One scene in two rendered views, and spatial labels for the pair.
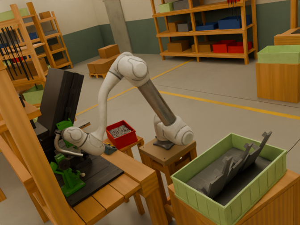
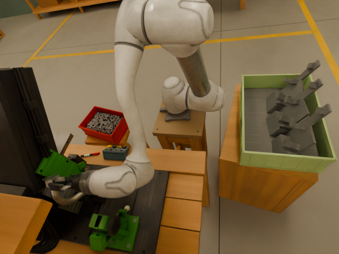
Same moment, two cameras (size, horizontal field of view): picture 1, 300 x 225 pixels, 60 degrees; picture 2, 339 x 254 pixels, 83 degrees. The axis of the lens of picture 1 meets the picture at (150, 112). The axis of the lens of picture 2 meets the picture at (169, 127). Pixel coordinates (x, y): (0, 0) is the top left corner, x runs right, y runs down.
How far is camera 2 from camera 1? 123 cm
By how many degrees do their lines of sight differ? 37
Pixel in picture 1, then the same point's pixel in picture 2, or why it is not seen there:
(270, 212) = not seen: hidden behind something
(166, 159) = (201, 132)
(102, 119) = (140, 131)
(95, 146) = (148, 174)
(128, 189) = (197, 189)
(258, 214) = not seen: hidden behind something
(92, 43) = not seen: outside the picture
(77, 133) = (131, 179)
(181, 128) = (218, 92)
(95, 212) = (191, 244)
